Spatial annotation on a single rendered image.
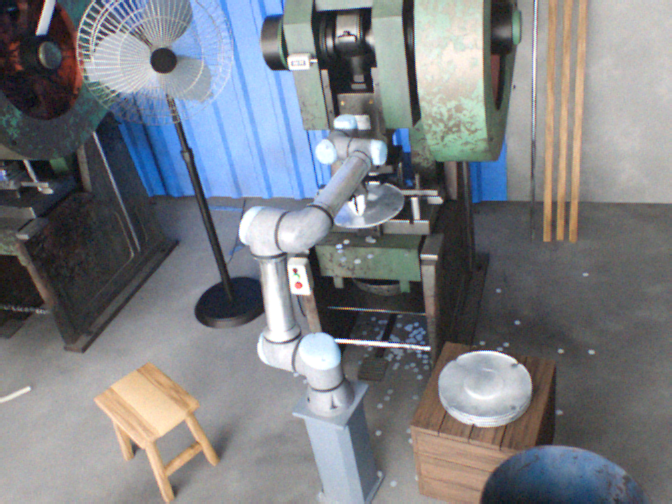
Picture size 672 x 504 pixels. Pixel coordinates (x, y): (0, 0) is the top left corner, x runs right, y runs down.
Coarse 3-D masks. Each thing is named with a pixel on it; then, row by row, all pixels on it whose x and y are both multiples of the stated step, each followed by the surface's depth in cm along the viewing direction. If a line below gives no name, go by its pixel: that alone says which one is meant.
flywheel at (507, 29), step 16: (496, 0) 240; (496, 16) 209; (512, 16) 210; (496, 32) 210; (512, 32) 211; (496, 48) 214; (512, 48) 215; (496, 64) 246; (496, 80) 245; (496, 96) 242
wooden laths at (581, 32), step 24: (552, 0) 293; (552, 24) 297; (552, 48) 302; (552, 72) 307; (576, 72) 304; (552, 96) 311; (576, 96) 308; (552, 120) 316; (576, 120) 313; (552, 144) 322; (576, 144) 318; (552, 168) 327; (576, 168) 323; (576, 192) 329; (576, 216) 335; (576, 240) 341
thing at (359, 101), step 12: (348, 84) 242; (360, 84) 236; (372, 84) 238; (336, 96) 237; (348, 96) 235; (360, 96) 234; (372, 96) 233; (348, 108) 238; (360, 108) 237; (372, 108) 236; (360, 120) 239; (372, 120) 238; (360, 132) 242; (372, 132) 241; (372, 168) 246
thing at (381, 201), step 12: (372, 192) 254; (384, 192) 253; (396, 192) 251; (372, 204) 247; (384, 204) 246; (396, 204) 245; (336, 216) 245; (348, 216) 244; (360, 216) 242; (372, 216) 241; (384, 216) 240
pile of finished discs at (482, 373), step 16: (480, 352) 234; (448, 368) 231; (464, 368) 230; (480, 368) 229; (496, 368) 227; (512, 368) 226; (448, 384) 225; (464, 384) 223; (480, 384) 222; (496, 384) 221; (512, 384) 221; (528, 384) 220; (448, 400) 219; (464, 400) 218; (480, 400) 217; (496, 400) 216; (512, 400) 215; (528, 400) 215; (464, 416) 214; (480, 416) 212; (496, 416) 211; (512, 416) 213
